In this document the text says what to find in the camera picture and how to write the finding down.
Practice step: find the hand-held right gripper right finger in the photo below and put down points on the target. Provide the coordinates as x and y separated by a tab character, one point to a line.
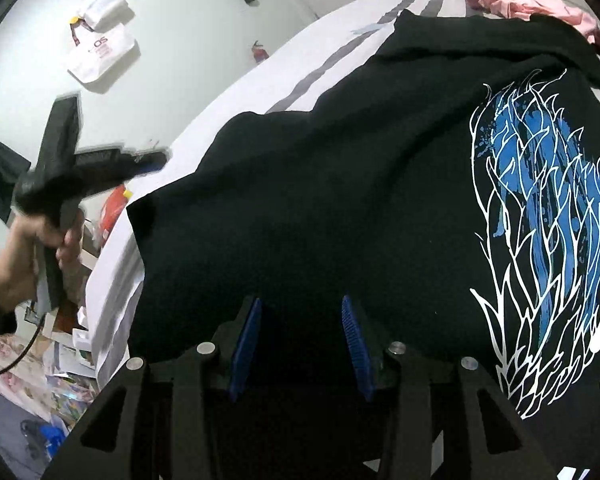
355	345

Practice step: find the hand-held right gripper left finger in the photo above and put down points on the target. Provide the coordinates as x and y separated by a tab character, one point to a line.
245	350

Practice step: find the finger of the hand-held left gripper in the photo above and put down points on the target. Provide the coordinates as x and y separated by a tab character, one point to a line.
147	162

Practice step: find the black printed t-shirt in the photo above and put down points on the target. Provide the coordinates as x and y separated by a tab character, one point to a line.
355	185

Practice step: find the person's left hand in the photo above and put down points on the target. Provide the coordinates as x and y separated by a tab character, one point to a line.
25	270

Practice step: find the red plastic bag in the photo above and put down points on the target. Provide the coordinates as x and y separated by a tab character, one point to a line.
115	207

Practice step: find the dark cloth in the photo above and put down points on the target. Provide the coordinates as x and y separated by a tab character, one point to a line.
0	165

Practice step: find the white plastic bag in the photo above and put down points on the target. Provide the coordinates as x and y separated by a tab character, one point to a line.
100	55

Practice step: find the striped star bed sheet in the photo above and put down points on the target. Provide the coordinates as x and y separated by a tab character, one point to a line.
260	90

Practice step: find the red fire extinguisher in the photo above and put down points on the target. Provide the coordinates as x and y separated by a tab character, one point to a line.
260	52

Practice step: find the floral cloth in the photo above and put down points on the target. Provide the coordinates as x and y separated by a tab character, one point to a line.
10	370

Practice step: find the blue shoe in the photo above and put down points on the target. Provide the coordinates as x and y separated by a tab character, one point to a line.
45	437

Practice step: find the pink garment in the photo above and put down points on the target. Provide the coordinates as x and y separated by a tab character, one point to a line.
535	5

